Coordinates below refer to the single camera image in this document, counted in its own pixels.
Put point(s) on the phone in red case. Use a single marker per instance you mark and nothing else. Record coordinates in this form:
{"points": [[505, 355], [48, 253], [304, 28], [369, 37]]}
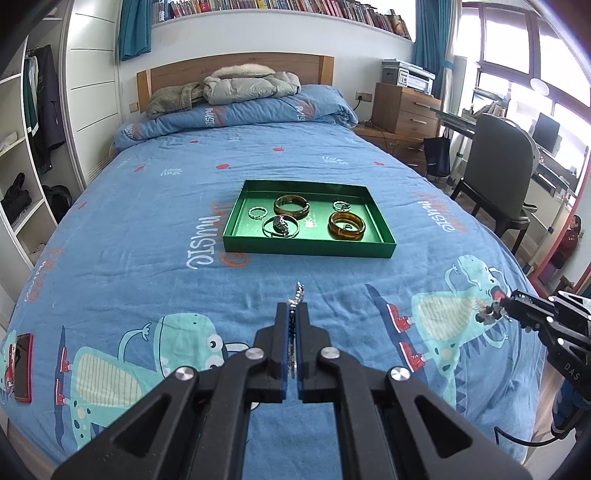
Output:
{"points": [[23, 369]]}

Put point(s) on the black backpack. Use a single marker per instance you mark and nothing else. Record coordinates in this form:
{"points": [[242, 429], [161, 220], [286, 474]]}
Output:
{"points": [[57, 203]]}

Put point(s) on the green metallic tray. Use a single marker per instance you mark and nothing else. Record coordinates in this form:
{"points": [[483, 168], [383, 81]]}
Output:
{"points": [[318, 196]]}

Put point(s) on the wall socket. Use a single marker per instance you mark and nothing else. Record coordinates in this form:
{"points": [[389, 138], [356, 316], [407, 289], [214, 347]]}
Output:
{"points": [[363, 97]]}

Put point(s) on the white wardrobe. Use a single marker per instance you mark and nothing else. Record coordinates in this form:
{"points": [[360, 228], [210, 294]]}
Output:
{"points": [[87, 92]]}

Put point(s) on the desk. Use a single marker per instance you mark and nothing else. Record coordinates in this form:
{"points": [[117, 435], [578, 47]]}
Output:
{"points": [[549, 177]]}

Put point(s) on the round white desk lamp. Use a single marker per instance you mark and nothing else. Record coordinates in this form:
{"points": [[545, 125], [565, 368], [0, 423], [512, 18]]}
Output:
{"points": [[539, 86]]}

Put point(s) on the brown glossy bangle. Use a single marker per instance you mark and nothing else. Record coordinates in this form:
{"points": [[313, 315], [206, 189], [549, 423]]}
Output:
{"points": [[302, 211]]}

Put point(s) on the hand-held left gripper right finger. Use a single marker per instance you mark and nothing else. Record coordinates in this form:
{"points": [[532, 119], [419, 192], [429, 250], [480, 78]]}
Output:
{"points": [[302, 346]]}

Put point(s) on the black tote bag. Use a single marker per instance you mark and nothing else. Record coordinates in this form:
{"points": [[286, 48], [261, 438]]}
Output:
{"points": [[437, 157]]}

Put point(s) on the grey puffer jacket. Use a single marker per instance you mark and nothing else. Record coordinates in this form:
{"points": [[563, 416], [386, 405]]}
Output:
{"points": [[249, 87]]}

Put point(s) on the white printer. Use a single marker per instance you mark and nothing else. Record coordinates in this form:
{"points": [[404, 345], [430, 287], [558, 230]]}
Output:
{"points": [[408, 76]]}

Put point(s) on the small beaded jewelry piece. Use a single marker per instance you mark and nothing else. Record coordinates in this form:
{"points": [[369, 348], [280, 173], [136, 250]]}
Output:
{"points": [[487, 313]]}

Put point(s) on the wooden drawer cabinet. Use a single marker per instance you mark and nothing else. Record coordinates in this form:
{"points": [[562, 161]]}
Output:
{"points": [[406, 110]]}

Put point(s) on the computer monitor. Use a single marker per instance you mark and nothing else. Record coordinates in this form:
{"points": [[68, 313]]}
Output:
{"points": [[545, 133]]}

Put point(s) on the row of books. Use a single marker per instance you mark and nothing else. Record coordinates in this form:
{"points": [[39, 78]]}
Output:
{"points": [[277, 5]]}

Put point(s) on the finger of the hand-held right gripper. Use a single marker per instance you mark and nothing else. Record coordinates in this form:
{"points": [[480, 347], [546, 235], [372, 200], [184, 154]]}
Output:
{"points": [[531, 300], [526, 318]]}

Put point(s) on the folded blue duvet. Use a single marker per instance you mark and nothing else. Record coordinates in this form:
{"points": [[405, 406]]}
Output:
{"points": [[258, 117]]}

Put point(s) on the blue curtain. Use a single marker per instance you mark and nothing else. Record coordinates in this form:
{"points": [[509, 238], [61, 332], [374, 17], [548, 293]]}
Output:
{"points": [[135, 27], [434, 41]]}

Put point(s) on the dark hanging clothes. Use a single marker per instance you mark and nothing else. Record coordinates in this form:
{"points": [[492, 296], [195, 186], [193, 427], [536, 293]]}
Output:
{"points": [[46, 106]]}

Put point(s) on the amber translucent bangle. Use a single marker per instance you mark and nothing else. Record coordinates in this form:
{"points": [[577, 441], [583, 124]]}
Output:
{"points": [[346, 235]]}

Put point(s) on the wooden headboard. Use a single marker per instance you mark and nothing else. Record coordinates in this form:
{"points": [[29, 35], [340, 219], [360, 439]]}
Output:
{"points": [[184, 74]]}

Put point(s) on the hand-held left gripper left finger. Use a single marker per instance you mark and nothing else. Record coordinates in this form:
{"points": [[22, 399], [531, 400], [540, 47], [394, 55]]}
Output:
{"points": [[280, 344]]}

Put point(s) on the blue printed bed sheet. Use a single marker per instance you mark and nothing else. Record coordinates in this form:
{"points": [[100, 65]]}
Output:
{"points": [[184, 286]]}

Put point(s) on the dark pendant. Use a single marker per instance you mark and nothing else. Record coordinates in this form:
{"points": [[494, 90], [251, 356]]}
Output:
{"points": [[280, 225]]}

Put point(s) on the dark desk chair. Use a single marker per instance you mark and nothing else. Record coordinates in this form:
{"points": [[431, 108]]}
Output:
{"points": [[494, 166]]}

